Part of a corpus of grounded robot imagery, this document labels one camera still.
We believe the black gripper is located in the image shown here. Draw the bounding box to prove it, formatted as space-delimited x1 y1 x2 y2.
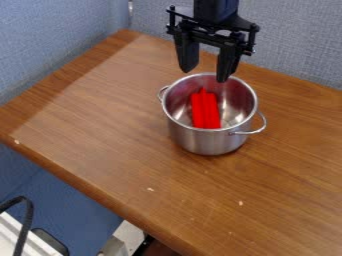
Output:
167 4 260 83

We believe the red plastic block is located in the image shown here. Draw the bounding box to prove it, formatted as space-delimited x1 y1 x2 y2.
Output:
189 88 221 129

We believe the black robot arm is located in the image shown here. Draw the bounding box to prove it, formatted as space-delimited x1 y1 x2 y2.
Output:
167 0 260 83

